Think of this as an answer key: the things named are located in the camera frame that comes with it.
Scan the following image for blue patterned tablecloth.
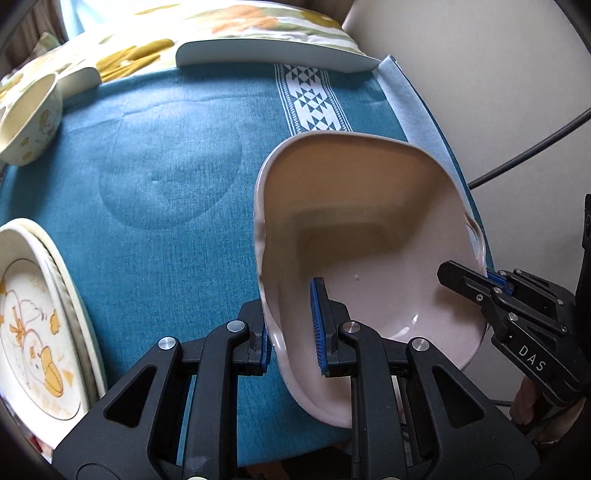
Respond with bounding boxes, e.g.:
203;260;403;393
0;55;497;467

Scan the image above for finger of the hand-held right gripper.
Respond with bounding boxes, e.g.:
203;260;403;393
436;261;568;335
487;269;575;324

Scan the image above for green patterned pillow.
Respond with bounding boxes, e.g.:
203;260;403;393
34;30;63;58

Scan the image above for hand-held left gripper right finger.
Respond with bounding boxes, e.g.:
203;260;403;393
309;277;541;480

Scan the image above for pink square bowl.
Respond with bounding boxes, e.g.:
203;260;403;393
254;131;491;428

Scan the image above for brown curtain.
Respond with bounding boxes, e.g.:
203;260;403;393
0;0;70;75

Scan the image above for black cable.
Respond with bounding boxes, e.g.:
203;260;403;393
468;106;591;190

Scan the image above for white plate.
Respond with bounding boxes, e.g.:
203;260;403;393
177;39;377;73

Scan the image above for person's right hand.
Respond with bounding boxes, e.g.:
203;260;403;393
510;376;589;446

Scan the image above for cartoon print cream bowl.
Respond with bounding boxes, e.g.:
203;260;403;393
0;71;64;166

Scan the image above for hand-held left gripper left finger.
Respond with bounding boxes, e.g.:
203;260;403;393
53;298;271;480

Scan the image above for white dish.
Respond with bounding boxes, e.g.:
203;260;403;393
58;67;101;100

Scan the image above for floral striped blanket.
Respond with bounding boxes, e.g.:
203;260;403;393
0;0;370;107

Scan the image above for cream plate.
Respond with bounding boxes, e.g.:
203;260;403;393
0;218;108;407

